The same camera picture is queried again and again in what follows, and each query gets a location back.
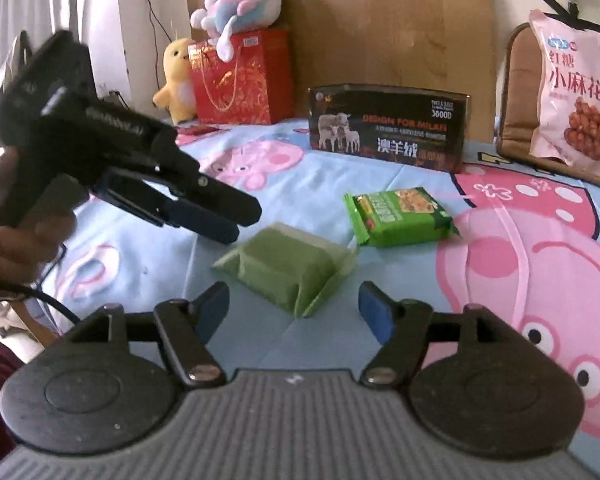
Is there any white curtain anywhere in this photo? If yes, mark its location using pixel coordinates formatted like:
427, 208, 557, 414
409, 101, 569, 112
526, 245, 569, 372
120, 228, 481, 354
0, 0, 127, 112

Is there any pale green cake packet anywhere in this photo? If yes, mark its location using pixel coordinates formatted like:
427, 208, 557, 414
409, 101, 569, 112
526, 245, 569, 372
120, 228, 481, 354
211, 221, 360, 319

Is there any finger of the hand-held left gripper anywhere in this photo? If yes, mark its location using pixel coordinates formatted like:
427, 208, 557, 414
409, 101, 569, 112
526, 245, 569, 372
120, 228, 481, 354
169, 172, 264, 227
91, 169, 242, 246

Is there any red envelope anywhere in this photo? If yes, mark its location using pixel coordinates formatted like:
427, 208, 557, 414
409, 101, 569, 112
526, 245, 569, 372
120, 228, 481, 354
176, 124, 231, 147

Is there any large pink snack bag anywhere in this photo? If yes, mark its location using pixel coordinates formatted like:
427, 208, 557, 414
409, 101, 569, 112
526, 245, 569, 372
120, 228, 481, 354
528, 8, 600, 181

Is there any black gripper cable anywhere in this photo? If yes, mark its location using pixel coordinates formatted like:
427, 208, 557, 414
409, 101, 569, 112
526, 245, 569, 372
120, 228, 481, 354
0, 279, 82, 327

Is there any black wall cable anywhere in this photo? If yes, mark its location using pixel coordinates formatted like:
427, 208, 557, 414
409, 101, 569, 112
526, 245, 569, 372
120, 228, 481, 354
134, 0, 179, 47

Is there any green biscuit packet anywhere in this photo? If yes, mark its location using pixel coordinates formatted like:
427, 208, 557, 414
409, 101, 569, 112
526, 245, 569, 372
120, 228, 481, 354
343, 186, 460, 249

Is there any brown wooden board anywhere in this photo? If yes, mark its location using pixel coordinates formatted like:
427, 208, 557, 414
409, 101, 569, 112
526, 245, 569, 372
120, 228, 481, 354
183, 0, 507, 147

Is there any pink and blue plush toy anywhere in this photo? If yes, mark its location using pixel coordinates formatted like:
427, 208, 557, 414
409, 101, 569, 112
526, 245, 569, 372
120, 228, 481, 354
189, 0, 287, 64

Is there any brown cushioned chair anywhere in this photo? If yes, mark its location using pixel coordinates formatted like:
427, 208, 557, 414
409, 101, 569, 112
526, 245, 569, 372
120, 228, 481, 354
494, 22, 600, 182

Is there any pig printed blanket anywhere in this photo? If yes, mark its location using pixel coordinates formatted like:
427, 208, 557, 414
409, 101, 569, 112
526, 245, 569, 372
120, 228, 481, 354
44, 116, 600, 461

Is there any yellow duck plush toy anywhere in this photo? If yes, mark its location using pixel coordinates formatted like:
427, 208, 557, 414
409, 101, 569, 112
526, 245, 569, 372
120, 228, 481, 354
153, 38, 200, 125

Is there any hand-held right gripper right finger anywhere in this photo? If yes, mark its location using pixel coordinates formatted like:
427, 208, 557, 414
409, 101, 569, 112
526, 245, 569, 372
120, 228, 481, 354
358, 280, 532, 388

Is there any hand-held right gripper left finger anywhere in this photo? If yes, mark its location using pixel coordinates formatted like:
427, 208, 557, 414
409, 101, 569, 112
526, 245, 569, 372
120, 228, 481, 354
54, 281, 230, 389

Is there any red gift bag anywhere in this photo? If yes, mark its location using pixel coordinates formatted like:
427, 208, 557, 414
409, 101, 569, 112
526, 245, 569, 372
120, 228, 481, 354
187, 28, 296, 126

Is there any black cardboard box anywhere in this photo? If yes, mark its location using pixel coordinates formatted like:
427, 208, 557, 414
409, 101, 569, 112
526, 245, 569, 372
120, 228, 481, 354
308, 83, 472, 175

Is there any person's left hand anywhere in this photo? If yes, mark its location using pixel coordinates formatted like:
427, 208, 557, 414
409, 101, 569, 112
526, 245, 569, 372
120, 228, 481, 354
0, 146, 79, 287

